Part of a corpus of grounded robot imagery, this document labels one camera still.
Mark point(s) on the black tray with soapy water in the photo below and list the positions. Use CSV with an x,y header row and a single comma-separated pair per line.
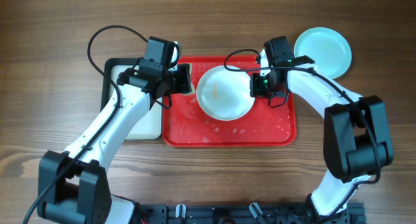
x,y
149,126

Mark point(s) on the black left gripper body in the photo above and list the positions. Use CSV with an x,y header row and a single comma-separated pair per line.
x,y
177,80

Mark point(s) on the green yellow sponge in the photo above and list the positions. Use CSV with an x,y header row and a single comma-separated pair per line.
x,y
192,88

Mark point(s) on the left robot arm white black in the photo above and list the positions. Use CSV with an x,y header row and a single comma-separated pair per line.
x,y
73,185

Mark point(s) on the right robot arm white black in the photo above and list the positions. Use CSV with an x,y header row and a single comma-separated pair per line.
x,y
357,141

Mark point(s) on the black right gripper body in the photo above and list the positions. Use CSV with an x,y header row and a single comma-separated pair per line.
x,y
263,86

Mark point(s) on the light green plate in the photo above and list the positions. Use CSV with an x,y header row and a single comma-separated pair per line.
x,y
328,48

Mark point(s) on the white plate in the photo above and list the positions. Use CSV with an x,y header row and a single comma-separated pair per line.
x,y
224,93

